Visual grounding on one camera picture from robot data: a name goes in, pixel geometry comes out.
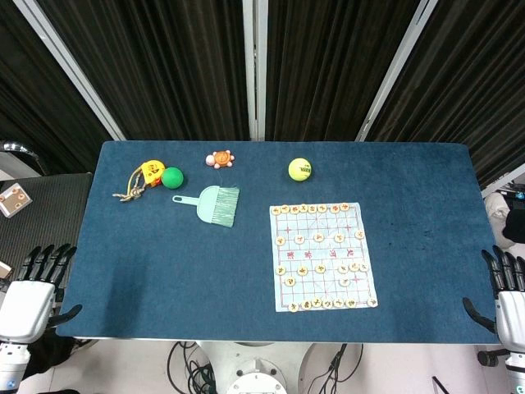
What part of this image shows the white chess board sheet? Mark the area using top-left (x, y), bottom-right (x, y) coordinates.
top-left (269, 201), bottom-right (379, 313)

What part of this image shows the black cable bundle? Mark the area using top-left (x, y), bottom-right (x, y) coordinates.
top-left (166, 341), bottom-right (217, 394)

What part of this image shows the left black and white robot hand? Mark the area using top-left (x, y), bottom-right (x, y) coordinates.
top-left (0, 244), bottom-right (83, 345)

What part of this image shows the mint green hand brush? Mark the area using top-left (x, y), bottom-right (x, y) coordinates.
top-left (171, 186), bottom-right (240, 228)

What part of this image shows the black chair caster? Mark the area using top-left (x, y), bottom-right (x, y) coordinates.
top-left (477, 348), bottom-right (510, 368)

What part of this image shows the white bag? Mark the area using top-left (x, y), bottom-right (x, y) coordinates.
top-left (485, 191), bottom-right (512, 250)

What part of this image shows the blue table mat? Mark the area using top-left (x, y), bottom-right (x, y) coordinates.
top-left (55, 140), bottom-right (500, 345)

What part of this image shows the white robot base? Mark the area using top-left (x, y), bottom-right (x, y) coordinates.
top-left (195, 340), bottom-right (329, 394)

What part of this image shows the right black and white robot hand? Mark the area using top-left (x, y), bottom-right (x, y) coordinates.
top-left (462, 245), bottom-right (525, 355)

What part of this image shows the black ribbed side table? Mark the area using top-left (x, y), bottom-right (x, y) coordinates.
top-left (0, 172), bottom-right (94, 291)

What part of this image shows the braided rope toy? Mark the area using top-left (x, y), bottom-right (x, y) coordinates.
top-left (112, 166), bottom-right (148, 203)

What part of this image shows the green foam ball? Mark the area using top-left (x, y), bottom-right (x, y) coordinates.
top-left (161, 166), bottom-right (185, 190)

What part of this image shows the silver partition frame post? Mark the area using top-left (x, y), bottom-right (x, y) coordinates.
top-left (354, 0), bottom-right (439, 143)
top-left (11, 0), bottom-right (126, 142)
top-left (241, 0), bottom-right (268, 142)

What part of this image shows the small box with buttons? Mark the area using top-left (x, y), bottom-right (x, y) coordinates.
top-left (0, 183), bottom-right (33, 219)

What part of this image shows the orange and pink turtle toy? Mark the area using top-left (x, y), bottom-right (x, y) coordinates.
top-left (205, 150), bottom-right (236, 169)

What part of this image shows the yellow tennis ball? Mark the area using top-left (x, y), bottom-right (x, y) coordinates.
top-left (287, 158), bottom-right (313, 181)

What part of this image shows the yellow and orange toy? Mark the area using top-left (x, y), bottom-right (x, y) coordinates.
top-left (137, 160), bottom-right (164, 188)

